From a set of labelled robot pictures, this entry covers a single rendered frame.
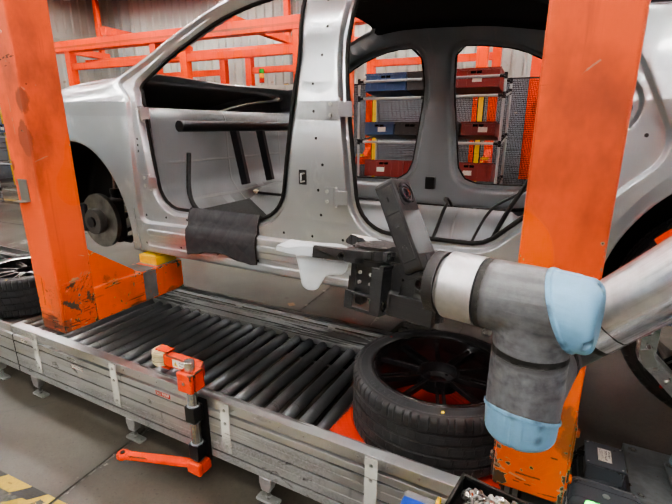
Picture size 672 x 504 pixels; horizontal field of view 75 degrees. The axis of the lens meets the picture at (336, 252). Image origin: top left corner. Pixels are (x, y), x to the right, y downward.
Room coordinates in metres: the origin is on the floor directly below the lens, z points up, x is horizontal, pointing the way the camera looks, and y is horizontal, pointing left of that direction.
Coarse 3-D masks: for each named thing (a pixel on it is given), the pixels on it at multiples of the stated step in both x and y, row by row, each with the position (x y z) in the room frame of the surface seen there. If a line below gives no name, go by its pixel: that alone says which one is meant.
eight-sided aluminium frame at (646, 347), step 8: (648, 336) 1.13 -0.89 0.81; (656, 336) 1.12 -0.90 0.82; (640, 344) 1.14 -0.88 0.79; (648, 344) 1.13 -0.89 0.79; (656, 344) 1.12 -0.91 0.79; (640, 352) 1.13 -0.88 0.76; (648, 352) 1.12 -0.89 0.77; (640, 360) 1.13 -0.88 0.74; (648, 360) 1.12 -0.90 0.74; (656, 360) 1.11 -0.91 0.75; (648, 368) 1.12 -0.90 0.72; (656, 368) 1.12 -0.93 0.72; (664, 368) 1.10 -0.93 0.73; (656, 376) 1.11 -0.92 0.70; (664, 376) 1.10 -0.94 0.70; (664, 384) 1.10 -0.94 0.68
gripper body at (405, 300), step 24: (360, 264) 0.50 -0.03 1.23; (384, 264) 0.49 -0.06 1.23; (432, 264) 0.45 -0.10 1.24; (360, 288) 0.51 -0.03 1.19; (384, 288) 0.48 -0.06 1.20; (408, 288) 0.48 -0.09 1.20; (432, 288) 0.44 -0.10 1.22; (384, 312) 0.48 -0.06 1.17; (408, 312) 0.47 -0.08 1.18; (432, 312) 0.45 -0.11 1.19
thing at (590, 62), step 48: (576, 0) 0.88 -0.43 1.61; (624, 0) 0.85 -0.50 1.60; (576, 48) 0.88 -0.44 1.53; (624, 48) 0.84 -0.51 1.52; (576, 96) 0.87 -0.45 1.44; (624, 96) 0.84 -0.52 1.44; (576, 144) 0.87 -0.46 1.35; (624, 144) 0.84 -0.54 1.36; (528, 192) 0.90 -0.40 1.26; (576, 192) 0.86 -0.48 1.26; (528, 240) 0.90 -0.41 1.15; (576, 240) 0.86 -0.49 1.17; (576, 384) 0.84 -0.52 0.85; (576, 432) 0.84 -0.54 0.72; (528, 480) 0.87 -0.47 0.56
